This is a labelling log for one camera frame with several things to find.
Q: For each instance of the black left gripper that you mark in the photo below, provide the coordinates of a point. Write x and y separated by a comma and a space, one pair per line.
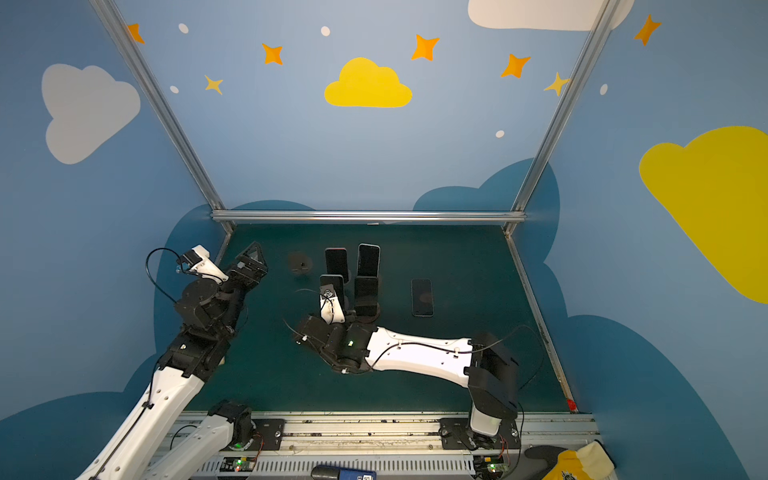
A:
243, 273

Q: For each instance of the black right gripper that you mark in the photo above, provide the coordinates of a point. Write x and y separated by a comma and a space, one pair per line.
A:
350, 309

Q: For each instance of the dark grey stand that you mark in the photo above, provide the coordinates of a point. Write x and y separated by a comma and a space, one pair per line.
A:
300, 264

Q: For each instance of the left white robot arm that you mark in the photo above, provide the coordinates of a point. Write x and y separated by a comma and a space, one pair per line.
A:
210, 307

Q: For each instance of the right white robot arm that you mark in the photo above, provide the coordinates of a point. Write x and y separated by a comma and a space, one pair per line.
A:
481, 364

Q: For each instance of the dark phone middle right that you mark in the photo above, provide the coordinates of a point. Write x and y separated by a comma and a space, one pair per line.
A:
366, 289

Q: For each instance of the green phone middle left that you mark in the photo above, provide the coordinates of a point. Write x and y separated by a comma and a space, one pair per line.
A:
332, 285

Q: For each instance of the pink phone back left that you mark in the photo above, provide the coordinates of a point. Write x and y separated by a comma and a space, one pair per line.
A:
336, 259

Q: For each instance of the blue black tool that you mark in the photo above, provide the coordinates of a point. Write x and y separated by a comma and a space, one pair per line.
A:
332, 472

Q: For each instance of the yellow cloth bag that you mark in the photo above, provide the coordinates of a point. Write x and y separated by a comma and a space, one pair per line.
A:
590, 462

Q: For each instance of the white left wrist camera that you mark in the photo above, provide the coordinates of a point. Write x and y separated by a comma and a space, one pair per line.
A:
197, 262

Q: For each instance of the horizontal aluminium frame bar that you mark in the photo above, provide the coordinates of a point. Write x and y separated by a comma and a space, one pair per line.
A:
366, 217

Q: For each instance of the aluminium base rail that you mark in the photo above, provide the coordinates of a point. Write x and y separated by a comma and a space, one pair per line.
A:
393, 445

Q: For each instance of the left aluminium frame post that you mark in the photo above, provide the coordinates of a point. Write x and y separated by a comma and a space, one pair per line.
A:
113, 22

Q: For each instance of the aluminium frame post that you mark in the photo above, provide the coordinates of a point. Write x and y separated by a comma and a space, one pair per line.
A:
113, 22
580, 74

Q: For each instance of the right aluminium frame post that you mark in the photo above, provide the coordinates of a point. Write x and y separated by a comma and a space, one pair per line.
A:
580, 74

